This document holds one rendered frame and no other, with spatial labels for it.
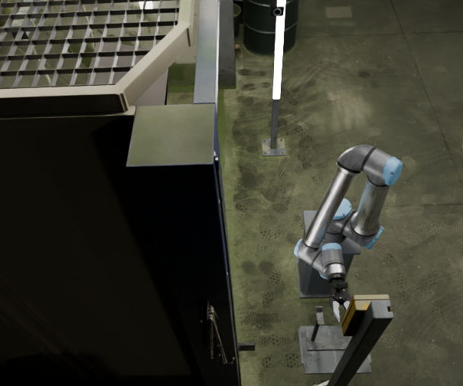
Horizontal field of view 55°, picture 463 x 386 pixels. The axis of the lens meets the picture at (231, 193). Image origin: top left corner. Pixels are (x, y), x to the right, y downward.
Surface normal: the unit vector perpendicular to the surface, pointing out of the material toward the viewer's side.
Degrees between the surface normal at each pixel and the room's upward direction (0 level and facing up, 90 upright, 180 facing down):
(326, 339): 0
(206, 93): 0
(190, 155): 0
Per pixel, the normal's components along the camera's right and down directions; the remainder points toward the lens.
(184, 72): 0.00, 0.81
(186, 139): -0.04, -0.59
